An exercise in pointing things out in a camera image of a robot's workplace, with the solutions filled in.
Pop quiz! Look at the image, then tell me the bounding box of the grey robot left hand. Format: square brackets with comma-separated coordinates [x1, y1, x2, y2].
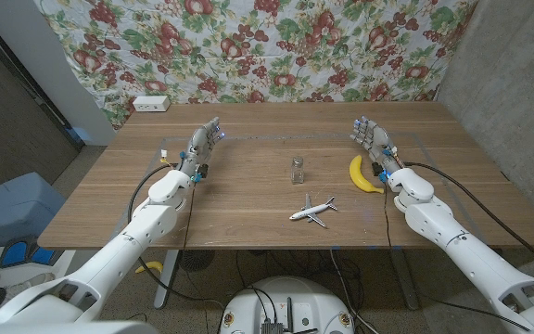
[177, 116, 227, 183]

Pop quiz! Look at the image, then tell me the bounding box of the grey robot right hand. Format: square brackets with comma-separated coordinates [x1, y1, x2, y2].
[350, 115, 406, 176]

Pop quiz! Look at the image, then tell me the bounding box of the clear glass salt shaker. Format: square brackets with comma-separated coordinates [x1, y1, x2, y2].
[290, 156, 305, 186]

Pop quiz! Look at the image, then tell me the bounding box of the yellow toy banana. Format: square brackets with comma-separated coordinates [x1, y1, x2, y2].
[349, 154, 385, 195]

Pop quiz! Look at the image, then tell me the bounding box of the white toy airplane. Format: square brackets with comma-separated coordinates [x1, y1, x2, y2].
[288, 193, 338, 229]

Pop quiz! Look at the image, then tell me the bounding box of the white power outlet box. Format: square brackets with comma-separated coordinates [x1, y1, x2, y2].
[132, 95, 172, 113]

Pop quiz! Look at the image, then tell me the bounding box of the round black fan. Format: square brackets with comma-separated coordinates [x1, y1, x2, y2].
[178, 249, 216, 273]

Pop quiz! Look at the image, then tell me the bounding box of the fruit print backdrop cloth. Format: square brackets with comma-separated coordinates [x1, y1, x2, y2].
[32, 0, 481, 132]

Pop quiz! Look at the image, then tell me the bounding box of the yellow curved item under table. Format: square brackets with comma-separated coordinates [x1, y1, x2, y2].
[134, 260, 164, 275]

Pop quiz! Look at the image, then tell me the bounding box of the white table leg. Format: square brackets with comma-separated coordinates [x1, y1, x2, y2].
[153, 249, 181, 310]

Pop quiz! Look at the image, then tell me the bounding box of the grey table leg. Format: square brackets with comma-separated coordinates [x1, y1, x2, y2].
[389, 248, 421, 311]

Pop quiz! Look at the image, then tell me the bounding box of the white robot torso base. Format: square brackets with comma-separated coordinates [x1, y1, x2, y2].
[219, 276, 356, 334]

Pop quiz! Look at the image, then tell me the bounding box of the white floor platform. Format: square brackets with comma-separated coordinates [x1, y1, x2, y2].
[0, 245, 77, 298]

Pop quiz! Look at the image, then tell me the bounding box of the blue grey plastic bin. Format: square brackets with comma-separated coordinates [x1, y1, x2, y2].
[0, 172, 67, 250]

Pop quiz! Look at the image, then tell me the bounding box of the blue and black foot pedal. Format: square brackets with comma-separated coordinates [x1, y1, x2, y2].
[0, 235, 57, 269]

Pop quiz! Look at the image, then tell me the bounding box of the white sneaker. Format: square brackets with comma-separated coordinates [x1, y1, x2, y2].
[5, 272, 57, 298]

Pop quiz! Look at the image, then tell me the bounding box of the thin black left wrist cable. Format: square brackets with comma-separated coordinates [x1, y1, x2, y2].
[183, 180, 197, 250]

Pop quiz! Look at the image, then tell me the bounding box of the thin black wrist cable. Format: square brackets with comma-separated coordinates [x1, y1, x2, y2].
[183, 180, 197, 250]
[382, 183, 393, 250]

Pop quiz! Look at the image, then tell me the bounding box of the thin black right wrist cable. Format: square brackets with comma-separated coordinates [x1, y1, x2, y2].
[382, 183, 393, 250]

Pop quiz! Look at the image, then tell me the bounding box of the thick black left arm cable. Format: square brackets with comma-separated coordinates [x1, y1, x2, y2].
[126, 162, 226, 310]

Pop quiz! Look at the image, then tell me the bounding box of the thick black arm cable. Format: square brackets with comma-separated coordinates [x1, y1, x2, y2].
[126, 162, 226, 310]
[403, 161, 534, 277]

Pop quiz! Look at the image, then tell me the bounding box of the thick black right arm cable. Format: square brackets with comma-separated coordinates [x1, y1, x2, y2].
[403, 161, 534, 277]

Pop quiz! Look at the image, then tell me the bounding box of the grey floor cable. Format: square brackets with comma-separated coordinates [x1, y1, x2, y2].
[329, 248, 382, 334]

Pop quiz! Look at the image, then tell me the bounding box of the black floor cable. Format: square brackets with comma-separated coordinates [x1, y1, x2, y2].
[417, 295, 532, 332]

